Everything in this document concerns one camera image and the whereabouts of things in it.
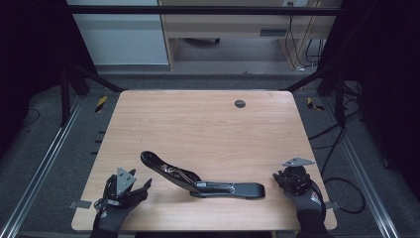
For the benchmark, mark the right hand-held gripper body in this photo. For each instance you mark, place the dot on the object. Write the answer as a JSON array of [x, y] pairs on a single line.
[[295, 178]]

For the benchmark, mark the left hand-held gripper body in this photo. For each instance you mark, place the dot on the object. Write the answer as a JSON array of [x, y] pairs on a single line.
[[125, 180]]

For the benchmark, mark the black stapler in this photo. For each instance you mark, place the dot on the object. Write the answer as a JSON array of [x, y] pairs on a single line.
[[204, 185]]

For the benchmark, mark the person's right hand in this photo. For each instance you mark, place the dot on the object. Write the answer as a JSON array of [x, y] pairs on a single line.
[[307, 201]]

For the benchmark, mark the grey tape piece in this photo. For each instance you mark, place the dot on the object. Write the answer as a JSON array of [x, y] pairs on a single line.
[[80, 204], [333, 205]]

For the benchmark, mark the dark round table grommet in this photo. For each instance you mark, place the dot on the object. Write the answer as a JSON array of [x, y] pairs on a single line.
[[240, 103]]

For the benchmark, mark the white cabinet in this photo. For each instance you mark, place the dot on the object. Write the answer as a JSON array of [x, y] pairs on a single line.
[[122, 39]]

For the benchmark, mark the black object under desk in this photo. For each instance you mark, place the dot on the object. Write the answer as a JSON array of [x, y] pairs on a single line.
[[201, 41]]

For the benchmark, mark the light wooden desk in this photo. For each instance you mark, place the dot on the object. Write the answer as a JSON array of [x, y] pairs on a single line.
[[228, 24]]

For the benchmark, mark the aluminium floor rail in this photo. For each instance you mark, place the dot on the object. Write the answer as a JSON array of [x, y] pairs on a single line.
[[363, 178], [39, 172]]

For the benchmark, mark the black metal frame stand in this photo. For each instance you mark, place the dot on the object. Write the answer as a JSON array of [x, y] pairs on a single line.
[[65, 99], [339, 99]]

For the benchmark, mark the black horizontal frame bar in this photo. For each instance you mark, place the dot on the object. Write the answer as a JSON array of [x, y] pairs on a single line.
[[198, 10]]

